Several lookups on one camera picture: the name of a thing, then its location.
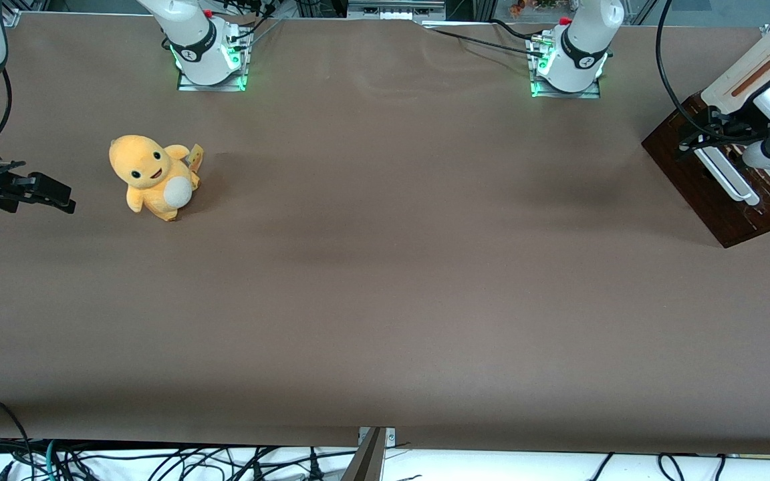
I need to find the dark mounting beam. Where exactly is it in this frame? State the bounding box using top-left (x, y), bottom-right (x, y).
top-left (341, 428), bottom-right (387, 481)

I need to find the yellow plush toy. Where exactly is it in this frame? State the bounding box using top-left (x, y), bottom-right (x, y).
top-left (108, 134), bottom-right (205, 222)

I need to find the grey electrical box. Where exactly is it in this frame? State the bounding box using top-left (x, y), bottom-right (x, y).
top-left (347, 0), bottom-right (446, 21)

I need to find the small metal bracket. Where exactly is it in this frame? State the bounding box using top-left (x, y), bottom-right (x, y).
top-left (358, 426), bottom-right (397, 447)

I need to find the brown table cover sheet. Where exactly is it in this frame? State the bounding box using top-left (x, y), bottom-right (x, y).
top-left (0, 12), bottom-right (770, 456)

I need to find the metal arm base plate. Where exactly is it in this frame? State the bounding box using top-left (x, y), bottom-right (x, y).
top-left (529, 33), bottom-right (602, 100)
top-left (176, 27), bottom-right (249, 93)

